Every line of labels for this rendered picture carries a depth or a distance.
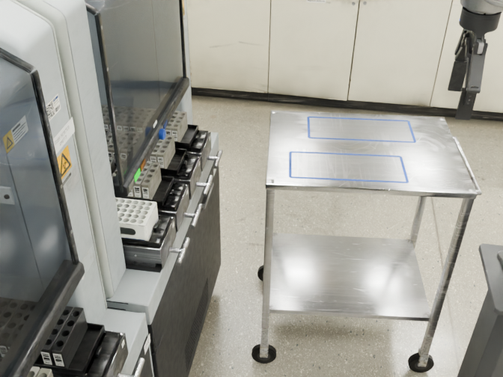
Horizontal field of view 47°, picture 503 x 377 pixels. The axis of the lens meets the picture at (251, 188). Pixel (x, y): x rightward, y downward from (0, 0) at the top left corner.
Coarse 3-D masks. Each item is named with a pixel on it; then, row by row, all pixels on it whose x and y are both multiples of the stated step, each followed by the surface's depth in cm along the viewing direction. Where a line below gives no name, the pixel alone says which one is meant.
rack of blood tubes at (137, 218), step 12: (120, 204) 151; (132, 204) 150; (144, 204) 151; (156, 204) 151; (120, 216) 148; (132, 216) 147; (144, 216) 147; (156, 216) 152; (120, 228) 151; (132, 228) 145; (144, 228) 144
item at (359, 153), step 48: (288, 144) 184; (336, 144) 185; (384, 144) 185; (432, 144) 186; (384, 192) 166; (432, 192) 165; (480, 192) 172; (288, 240) 229; (336, 240) 229; (384, 240) 230; (288, 288) 208; (336, 288) 208; (384, 288) 208; (432, 336) 200
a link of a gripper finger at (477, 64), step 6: (474, 48) 114; (486, 48) 114; (474, 54) 114; (480, 54) 115; (474, 60) 115; (480, 60) 115; (474, 66) 115; (480, 66) 115; (474, 72) 115; (480, 72) 115; (474, 78) 115; (480, 78) 115; (468, 84) 116; (474, 84) 115; (480, 84) 115; (468, 90) 116; (480, 90) 115
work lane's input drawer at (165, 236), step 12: (168, 216) 154; (156, 228) 150; (168, 228) 152; (132, 240) 146; (144, 240) 146; (156, 240) 146; (168, 240) 152; (132, 252) 147; (144, 252) 147; (156, 252) 146; (168, 252) 154; (180, 252) 152; (180, 264) 150
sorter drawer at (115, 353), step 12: (108, 336) 122; (120, 336) 123; (108, 348) 119; (120, 348) 121; (96, 360) 117; (108, 360) 117; (120, 360) 122; (144, 360) 125; (96, 372) 114; (108, 372) 116; (120, 372) 123
